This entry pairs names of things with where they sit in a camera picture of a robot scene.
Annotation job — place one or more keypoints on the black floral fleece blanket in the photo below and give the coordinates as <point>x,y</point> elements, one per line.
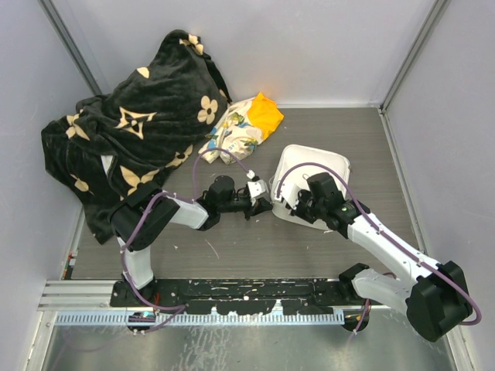
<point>141,132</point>

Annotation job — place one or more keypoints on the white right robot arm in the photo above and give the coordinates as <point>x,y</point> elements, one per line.
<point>433,296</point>

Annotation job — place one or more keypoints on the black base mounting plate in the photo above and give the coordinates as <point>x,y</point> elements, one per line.
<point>304,296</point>

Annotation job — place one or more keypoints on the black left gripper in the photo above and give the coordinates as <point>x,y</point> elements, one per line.
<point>261,205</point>

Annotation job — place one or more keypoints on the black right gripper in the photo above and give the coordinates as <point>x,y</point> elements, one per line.
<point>302,195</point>

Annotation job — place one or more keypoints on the aluminium frame rail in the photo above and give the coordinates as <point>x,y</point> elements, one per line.
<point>77,295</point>

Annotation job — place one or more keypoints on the white slotted cable duct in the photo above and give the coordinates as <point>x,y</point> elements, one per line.
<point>148,319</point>

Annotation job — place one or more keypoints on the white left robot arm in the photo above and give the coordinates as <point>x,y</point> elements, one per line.
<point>139,219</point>

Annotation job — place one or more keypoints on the yellow cloth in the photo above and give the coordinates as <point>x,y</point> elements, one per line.
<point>264,115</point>

